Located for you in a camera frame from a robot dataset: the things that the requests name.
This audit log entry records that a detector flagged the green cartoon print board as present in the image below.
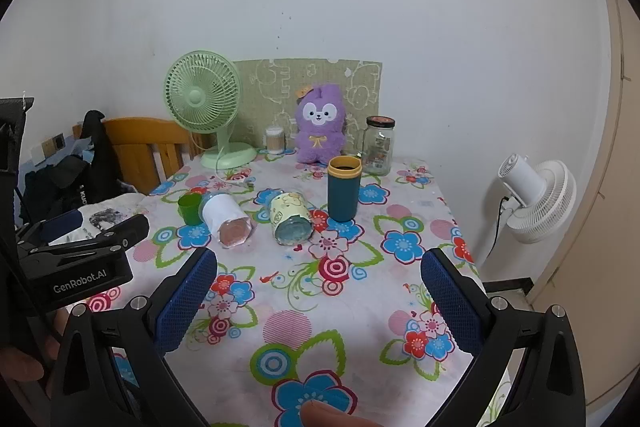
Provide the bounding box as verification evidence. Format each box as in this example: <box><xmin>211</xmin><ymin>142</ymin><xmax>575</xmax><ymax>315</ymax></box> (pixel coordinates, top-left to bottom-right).
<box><xmin>234</xmin><ymin>58</ymin><xmax>384</xmax><ymax>148</ymax></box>

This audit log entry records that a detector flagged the black bag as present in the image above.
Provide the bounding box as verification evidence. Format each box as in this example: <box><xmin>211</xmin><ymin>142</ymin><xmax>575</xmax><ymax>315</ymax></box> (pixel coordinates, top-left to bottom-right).
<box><xmin>22</xmin><ymin>109</ymin><xmax>126</xmax><ymax>228</ymax></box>

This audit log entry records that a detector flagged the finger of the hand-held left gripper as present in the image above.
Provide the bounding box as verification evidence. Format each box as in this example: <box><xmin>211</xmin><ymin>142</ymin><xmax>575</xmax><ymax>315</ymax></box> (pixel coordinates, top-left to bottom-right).
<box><xmin>17</xmin><ymin>208</ymin><xmax>85</xmax><ymax>253</ymax></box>
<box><xmin>47</xmin><ymin>213</ymin><xmax>151</xmax><ymax>258</ymax></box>

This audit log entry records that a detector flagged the floral tablecloth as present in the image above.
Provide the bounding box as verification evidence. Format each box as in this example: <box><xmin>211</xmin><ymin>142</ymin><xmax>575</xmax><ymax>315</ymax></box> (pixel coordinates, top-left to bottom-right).
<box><xmin>90</xmin><ymin>147</ymin><xmax>511</xmax><ymax>427</ymax></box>

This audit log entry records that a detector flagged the dark teal cup yellow rim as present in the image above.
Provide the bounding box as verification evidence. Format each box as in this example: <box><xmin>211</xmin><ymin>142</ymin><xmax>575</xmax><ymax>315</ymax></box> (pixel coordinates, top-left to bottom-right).
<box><xmin>327</xmin><ymin>156</ymin><xmax>362</xmax><ymax>223</ymax></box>

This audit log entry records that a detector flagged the person's right hand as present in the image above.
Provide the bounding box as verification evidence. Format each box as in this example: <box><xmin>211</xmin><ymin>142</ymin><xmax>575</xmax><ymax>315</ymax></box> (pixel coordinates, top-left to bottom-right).
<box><xmin>301</xmin><ymin>401</ymin><xmax>383</xmax><ymax>427</ymax></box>

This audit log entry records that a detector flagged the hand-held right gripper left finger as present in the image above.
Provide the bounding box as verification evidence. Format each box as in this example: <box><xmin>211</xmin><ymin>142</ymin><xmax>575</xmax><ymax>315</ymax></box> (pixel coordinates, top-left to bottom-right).
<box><xmin>50</xmin><ymin>247</ymin><xmax>219</xmax><ymax>427</ymax></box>

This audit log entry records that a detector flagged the black fan cable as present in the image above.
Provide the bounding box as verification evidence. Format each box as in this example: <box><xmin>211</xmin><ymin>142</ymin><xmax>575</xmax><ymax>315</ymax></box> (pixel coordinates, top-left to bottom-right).
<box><xmin>487</xmin><ymin>194</ymin><xmax>512</xmax><ymax>259</ymax></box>

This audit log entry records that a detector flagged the beige door frame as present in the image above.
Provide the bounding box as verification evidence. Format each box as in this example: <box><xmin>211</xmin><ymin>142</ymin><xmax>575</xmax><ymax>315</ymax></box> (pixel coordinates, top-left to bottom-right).
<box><xmin>530</xmin><ymin>0</ymin><xmax>640</xmax><ymax>423</ymax></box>

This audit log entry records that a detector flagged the small green cup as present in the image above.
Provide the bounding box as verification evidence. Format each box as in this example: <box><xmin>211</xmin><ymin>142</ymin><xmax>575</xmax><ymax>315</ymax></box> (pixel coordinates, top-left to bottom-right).
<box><xmin>178</xmin><ymin>193</ymin><xmax>205</xmax><ymax>226</ymax></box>

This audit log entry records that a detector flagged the purple plush toy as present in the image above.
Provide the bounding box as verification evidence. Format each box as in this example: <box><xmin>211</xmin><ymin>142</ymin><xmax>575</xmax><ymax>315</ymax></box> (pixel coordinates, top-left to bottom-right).
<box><xmin>292</xmin><ymin>83</ymin><xmax>349</xmax><ymax>164</ymax></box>

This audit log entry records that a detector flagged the wooden chair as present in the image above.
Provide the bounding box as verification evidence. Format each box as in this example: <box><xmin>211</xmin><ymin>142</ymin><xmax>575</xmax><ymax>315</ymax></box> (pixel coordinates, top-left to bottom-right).
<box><xmin>72</xmin><ymin>117</ymin><xmax>211</xmax><ymax>195</ymax></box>

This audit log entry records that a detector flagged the person's left hand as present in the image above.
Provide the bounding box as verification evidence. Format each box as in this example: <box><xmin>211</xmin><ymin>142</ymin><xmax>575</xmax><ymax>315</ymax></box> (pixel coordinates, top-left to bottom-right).
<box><xmin>0</xmin><ymin>309</ymin><xmax>68</xmax><ymax>383</ymax></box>

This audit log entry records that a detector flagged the clear cup white label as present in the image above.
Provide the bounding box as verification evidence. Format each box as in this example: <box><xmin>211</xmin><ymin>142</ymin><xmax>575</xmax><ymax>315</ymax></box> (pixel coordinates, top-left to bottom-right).
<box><xmin>199</xmin><ymin>194</ymin><xmax>257</xmax><ymax>251</ymax></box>

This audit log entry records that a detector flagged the glass jar with lid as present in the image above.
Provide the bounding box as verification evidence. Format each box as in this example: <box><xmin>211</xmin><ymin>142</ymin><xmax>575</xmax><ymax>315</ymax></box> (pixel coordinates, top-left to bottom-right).
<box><xmin>361</xmin><ymin>116</ymin><xmax>397</xmax><ymax>175</ymax></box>

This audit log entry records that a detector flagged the white standing fan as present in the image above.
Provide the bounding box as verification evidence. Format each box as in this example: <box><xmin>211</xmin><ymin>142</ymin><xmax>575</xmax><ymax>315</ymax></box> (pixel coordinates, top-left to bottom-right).
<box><xmin>497</xmin><ymin>153</ymin><xmax>577</xmax><ymax>245</ymax></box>

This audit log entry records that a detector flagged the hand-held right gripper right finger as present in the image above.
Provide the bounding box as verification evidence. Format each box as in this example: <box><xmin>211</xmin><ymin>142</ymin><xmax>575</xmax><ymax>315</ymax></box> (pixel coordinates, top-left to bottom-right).
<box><xmin>420</xmin><ymin>248</ymin><xmax>586</xmax><ymax>427</ymax></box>

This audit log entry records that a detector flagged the green desk fan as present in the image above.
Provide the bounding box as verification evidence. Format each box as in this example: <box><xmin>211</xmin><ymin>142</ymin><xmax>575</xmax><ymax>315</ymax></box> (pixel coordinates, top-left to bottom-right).
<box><xmin>164</xmin><ymin>51</ymin><xmax>258</xmax><ymax>169</ymax></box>

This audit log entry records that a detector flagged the yellow cartoon print cup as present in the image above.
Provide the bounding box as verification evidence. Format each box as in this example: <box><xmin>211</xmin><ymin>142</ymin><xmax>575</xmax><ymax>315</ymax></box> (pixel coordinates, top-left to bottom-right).
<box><xmin>270</xmin><ymin>191</ymin><xmax>314</xmax><ymax>247</ymax></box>

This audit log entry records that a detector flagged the white printed cloth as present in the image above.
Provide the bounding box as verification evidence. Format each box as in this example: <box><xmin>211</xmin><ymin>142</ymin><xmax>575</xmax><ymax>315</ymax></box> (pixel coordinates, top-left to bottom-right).
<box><xmin>50</xmin><ymin>194</ymin><xmax>151</xmax><ymax>249</ymax></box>

